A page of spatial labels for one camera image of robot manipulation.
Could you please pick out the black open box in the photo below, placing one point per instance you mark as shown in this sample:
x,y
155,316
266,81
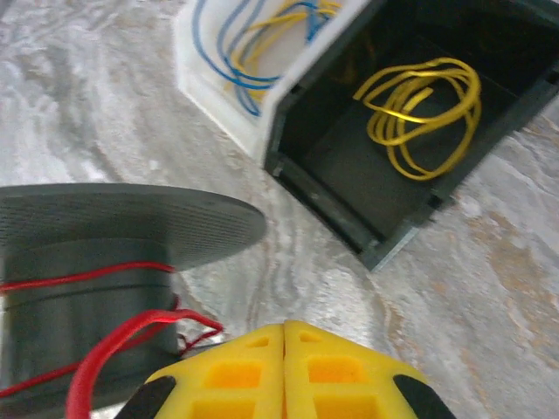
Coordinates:
x,y
349,174

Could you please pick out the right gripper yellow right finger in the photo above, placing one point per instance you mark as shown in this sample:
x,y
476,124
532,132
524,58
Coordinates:
x,y
345,384

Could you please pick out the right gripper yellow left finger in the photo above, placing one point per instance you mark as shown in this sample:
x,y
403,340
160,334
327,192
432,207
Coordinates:
x,y
227,384

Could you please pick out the white plastic tray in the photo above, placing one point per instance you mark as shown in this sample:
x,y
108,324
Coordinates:
x,y
251,131

